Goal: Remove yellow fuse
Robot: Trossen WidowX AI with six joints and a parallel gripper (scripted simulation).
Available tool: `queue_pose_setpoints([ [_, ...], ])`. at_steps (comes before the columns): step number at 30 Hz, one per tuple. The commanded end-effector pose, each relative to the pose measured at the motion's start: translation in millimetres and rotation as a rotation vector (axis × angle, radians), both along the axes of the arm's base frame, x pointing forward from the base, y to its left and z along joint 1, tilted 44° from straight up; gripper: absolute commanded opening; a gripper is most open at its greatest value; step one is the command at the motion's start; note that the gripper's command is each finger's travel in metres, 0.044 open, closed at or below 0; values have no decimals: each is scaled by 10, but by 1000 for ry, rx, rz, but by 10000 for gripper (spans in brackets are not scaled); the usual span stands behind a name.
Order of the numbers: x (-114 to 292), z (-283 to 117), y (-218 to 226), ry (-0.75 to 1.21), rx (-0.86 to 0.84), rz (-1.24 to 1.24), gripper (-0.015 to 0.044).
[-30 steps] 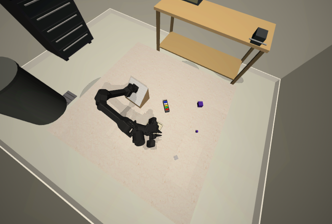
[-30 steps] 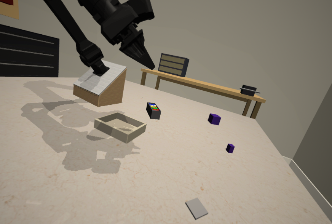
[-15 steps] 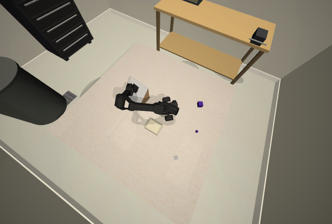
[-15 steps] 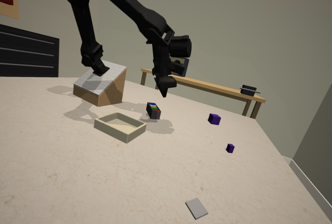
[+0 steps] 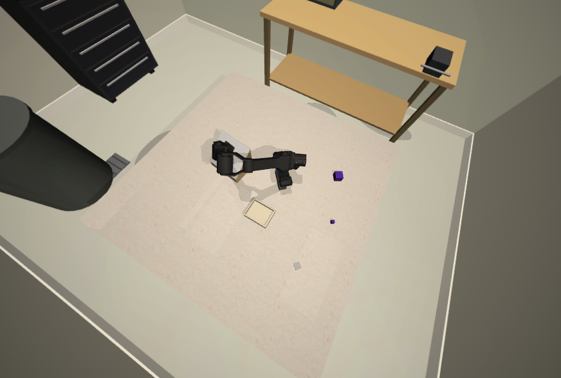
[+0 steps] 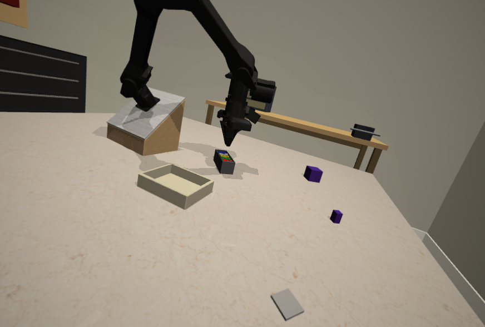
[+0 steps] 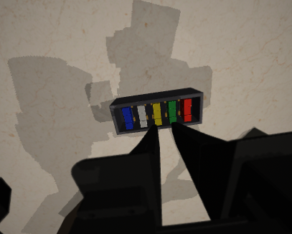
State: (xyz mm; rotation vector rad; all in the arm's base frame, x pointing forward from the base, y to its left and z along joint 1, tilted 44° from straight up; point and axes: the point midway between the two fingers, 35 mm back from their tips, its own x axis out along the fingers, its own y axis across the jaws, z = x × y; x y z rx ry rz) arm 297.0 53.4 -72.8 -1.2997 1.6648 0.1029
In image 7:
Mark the white fuse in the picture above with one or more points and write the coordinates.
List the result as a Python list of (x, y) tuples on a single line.
[(142, 115)]

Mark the green fuse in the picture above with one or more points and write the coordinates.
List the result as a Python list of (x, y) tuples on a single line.
[(171, 110)]

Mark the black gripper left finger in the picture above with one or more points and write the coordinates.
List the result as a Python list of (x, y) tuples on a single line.
[(141, 167)]

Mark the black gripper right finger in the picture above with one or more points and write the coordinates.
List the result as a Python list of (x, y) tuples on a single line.
[(214, 164)]

